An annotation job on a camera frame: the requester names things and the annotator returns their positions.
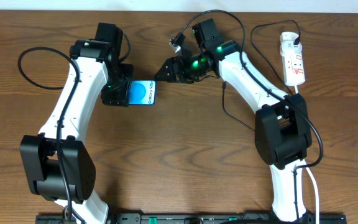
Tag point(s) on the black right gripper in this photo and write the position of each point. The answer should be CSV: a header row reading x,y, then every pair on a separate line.
x,y
171,62

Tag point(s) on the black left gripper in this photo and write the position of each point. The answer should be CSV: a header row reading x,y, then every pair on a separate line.
x,y
120,97

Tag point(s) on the blue Samsung smartphone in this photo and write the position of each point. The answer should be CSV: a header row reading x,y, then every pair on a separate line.
x,y
142,92

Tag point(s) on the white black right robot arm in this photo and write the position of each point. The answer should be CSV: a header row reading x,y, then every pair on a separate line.
x,y
282,132

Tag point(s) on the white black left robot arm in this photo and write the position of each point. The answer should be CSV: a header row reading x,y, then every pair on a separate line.
x,y
57,165

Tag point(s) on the white USB charger adapter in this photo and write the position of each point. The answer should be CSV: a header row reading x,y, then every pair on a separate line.
x,y
290,44

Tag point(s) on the white power strip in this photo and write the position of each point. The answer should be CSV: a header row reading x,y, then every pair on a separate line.
x,y
293,68

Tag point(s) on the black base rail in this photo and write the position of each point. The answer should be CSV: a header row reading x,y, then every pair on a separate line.
x,y
249,217

